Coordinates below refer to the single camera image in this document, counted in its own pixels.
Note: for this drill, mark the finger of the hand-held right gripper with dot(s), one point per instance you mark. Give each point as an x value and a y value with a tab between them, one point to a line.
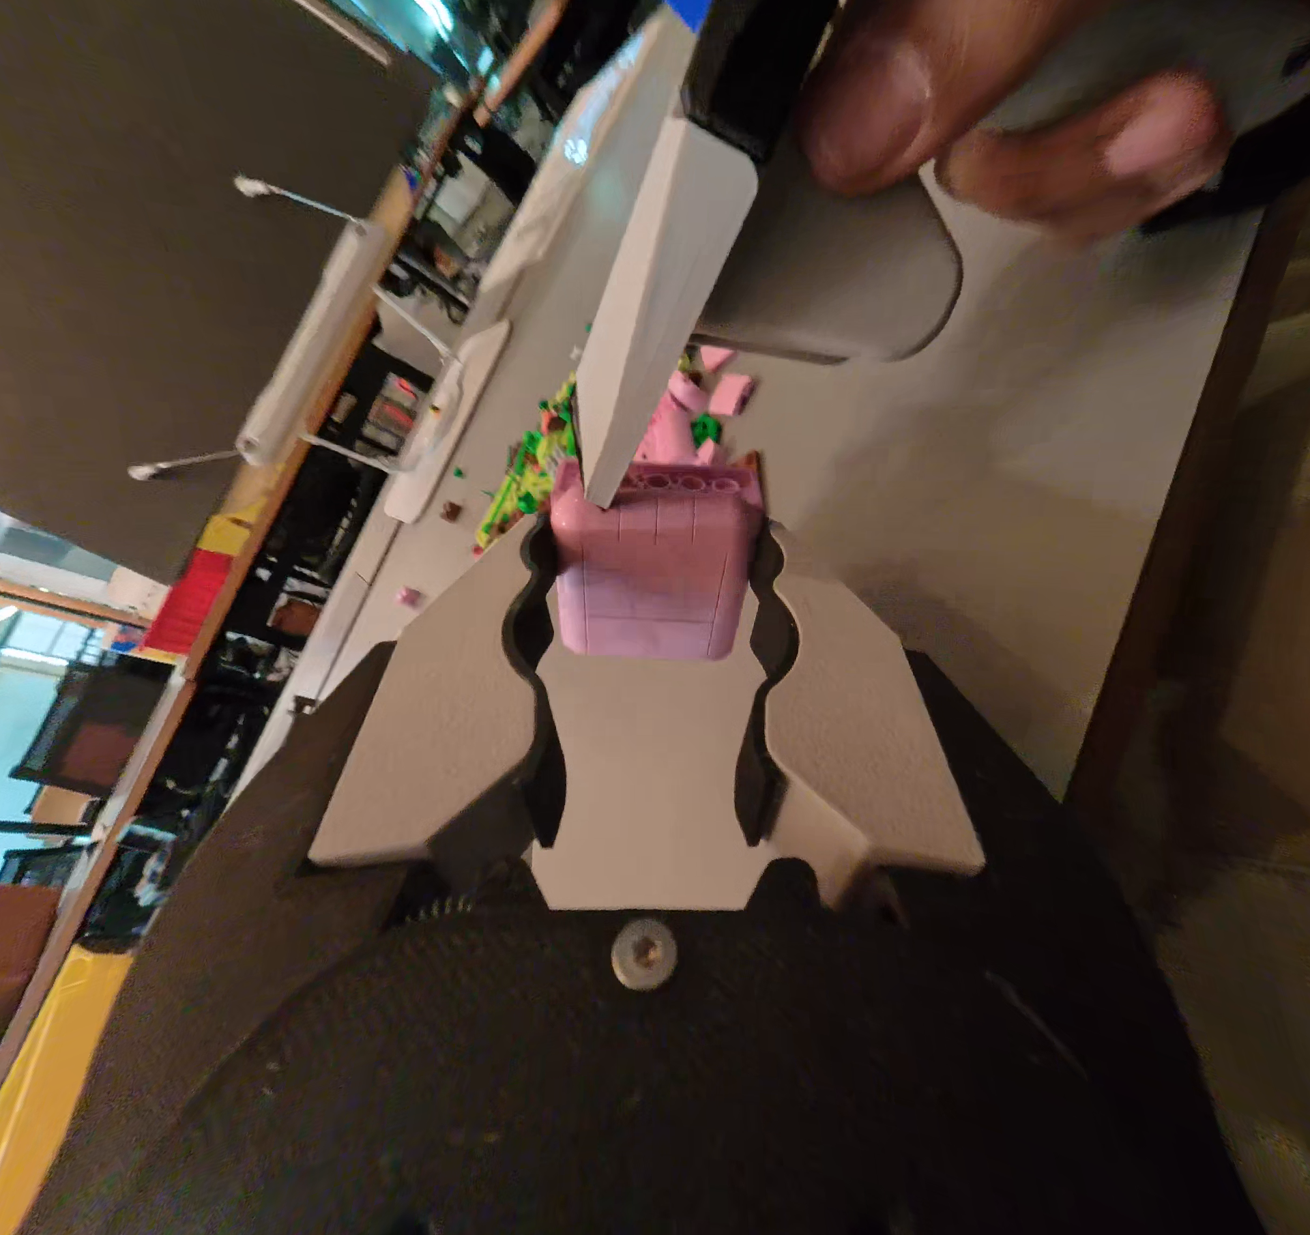
654	313

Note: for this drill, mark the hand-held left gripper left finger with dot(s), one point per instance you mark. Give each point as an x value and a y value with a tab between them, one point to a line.
439	733

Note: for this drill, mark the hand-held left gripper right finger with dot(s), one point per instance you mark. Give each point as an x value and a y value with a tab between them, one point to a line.
869	744

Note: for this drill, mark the large pink toy brick block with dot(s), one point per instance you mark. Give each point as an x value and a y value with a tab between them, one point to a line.
654	591

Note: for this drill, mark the person's right hand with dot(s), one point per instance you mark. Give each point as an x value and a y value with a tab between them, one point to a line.
971	17

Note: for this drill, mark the pile of colourful toy bricks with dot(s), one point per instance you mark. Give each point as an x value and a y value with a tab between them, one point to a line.
532	478

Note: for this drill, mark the white flat tray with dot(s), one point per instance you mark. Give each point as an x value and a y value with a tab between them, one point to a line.
449	416

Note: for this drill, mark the red plastic bin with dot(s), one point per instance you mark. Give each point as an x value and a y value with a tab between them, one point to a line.
189	605

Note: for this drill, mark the small yellow plastic bin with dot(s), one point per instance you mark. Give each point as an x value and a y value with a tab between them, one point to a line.
233	531

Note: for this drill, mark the white tube with metal arms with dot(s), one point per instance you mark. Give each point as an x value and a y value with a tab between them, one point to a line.
307	334

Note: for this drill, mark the brown plastic bin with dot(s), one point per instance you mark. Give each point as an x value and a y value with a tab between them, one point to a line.
25	948

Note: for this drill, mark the large yellow plastic bin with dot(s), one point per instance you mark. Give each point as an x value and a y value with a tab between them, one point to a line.
51	1071

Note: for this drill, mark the black partition panel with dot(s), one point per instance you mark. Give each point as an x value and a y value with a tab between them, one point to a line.
153	181

